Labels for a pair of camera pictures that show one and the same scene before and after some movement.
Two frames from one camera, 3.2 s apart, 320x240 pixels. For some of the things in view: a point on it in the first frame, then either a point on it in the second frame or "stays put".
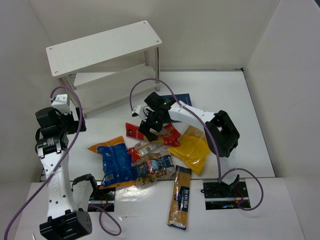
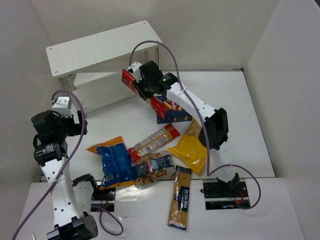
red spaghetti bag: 168,135 → 129,80
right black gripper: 149,127 → 139,87
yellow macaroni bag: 193,148 stays put
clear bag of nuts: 153,167 stays put
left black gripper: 75,122 stays put
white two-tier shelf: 106,66 stays put
